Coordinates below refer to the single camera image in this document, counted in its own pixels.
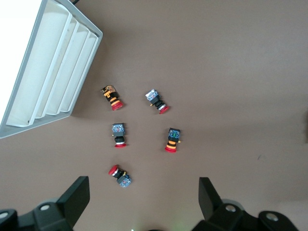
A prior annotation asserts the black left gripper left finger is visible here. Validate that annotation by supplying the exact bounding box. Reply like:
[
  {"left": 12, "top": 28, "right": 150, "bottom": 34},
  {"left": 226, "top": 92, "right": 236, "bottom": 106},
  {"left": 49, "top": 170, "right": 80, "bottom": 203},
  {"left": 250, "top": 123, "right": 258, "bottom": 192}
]
[{"left": 17, "top": 176, "right": 90, "bottom": 231}]

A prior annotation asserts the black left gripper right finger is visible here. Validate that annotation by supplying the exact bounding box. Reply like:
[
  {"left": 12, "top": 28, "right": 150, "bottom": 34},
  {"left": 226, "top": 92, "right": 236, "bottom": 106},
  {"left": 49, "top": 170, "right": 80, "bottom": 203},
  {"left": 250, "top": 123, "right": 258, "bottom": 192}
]
[{"left": 192, "top": 177, "right": 260, "bottom": 231}]

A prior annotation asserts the red mushroom button grey block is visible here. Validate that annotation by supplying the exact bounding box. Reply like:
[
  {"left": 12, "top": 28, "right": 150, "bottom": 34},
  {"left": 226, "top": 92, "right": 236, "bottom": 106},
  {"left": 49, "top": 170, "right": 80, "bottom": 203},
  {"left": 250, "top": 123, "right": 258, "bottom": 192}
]
[
  {"left": 111, "top": 122, "right": 128, "bottom": 148},
  {"left": 107, "top": 164, "right": 132, "bottom": 189},
  {"left": 145, "top": 89, "right": 170, "bottom": 115}
]

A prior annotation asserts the red mushroom button black block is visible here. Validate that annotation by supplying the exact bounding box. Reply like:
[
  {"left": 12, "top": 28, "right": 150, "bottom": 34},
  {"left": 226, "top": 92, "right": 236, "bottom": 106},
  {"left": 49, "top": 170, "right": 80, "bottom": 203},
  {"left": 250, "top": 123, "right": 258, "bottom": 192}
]
[{"left": 164, "top": 127, "right": 181, "bottom": 154}]

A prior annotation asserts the red mushroom button orange block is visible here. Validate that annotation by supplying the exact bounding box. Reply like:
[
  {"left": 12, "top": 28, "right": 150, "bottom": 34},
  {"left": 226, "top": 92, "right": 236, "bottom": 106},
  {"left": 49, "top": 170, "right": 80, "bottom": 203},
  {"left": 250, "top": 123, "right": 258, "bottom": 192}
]
[{"left": 100, "top": 84, "right": 125, "bottom": 112}]

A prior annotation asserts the brown table cover mat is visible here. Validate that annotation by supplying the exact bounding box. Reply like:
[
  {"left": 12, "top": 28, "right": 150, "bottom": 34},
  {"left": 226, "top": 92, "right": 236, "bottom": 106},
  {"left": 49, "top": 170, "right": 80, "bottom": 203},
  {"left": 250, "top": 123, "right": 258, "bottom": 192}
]
[{"left": 0, "top": 0, "right": 308, "bottom": 231}]

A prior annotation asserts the white divided storage bin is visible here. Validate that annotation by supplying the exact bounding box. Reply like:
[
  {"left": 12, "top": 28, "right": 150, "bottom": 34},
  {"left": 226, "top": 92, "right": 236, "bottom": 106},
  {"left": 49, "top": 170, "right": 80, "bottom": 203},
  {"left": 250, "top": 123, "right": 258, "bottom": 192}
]
[{"left": 0, "top": 0, "right": 103, "bottom": 140}]

